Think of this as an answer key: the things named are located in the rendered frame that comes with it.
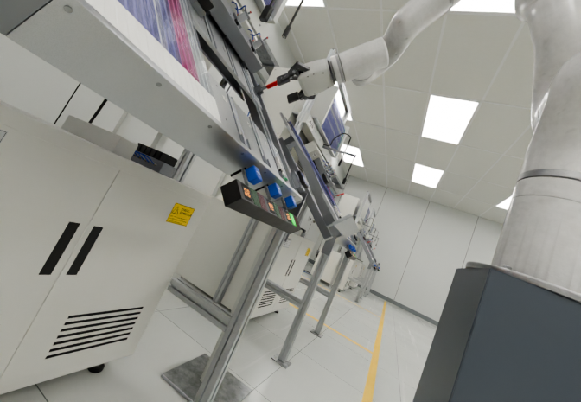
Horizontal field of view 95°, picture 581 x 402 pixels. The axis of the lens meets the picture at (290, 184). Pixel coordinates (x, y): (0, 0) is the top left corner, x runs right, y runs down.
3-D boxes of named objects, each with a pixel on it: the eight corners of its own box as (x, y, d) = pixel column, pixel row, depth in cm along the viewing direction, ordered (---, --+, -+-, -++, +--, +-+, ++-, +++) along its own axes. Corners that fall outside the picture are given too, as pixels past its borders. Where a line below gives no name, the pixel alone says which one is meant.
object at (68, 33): (282, 209, 82) (303, 200, 80) (4, 36, 23) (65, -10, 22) (280, 205, 82) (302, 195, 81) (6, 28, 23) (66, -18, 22)
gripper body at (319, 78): (335, 73, 87) (303, 85, 90) (328, 49, 78) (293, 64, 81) (340, 91, 84) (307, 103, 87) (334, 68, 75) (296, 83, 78)
